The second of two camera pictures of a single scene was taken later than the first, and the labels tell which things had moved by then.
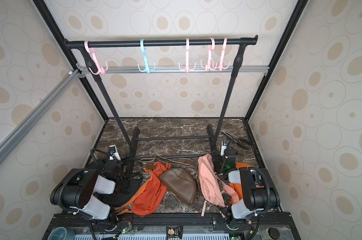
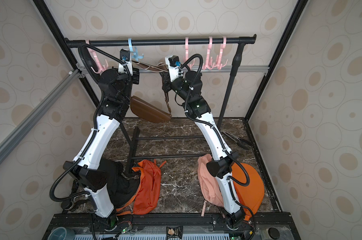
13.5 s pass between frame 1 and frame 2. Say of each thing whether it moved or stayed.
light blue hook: moved
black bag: stayed
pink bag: stayed
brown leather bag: moved
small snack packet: stayed
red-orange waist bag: moved
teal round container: stayed
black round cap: stayed
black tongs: stayed
